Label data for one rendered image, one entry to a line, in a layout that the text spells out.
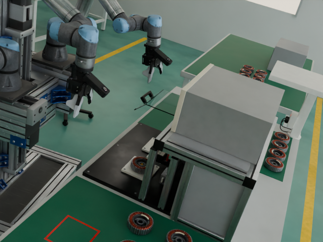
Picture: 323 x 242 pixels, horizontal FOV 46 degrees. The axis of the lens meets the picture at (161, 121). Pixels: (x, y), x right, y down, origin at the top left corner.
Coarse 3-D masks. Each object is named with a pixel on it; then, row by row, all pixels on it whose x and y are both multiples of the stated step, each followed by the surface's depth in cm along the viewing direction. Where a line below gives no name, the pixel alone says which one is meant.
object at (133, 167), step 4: (132, 160) 194; (136, 160) 195; (140, 160) 198; (144, 160) 197; (132, 164) 192; (136, 164) 192; (144, 164) 195; (132, 168) 192; (136, 168) 190; (140, 168) 190; (144, 168) 190; (140, 172) 191
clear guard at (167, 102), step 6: (162, 90) 216; (156, 96) 208; (162, 96) 209; (168, 96) 211; (174, 96) 213; (150, 102) 199; (156, 102) 201; (162, 102) 202; (168, 102) 204; (174, 102) 206; (156, 108) 195; (162, 108) 197; (168, 108) 198; (174, 108) 200
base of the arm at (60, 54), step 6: (48, 48) 223; (54, 48) 223; (60, 48) 224; (42, 54) 227; (48, 54) 224; (54, 54) 223; (60, 54) 225; (66, 54) 229; (54, 60) 225; (60, 60) 226
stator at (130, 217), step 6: (132, 216) 164; (138, 216) 166; (144, 216) 166; (150, 216) 167; (132, 222) 161; (138, 222) 163; (144, 222) 166; (150, 222) 163; (132, 228) 160; (138, 228) 159; (144, 228) 159; (150, 228) 161; (138, 234) 160; (144, 234) 161
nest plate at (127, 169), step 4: (128, 164) 196; (124, 168) 193; (128, 168) 194; (156, 168) 199; (124, 172) 192; (128, 172) 191; (132, 172) 191; (136, 172) 192; (136, 176) 190; (140, 176) 190; (152, 176) 193
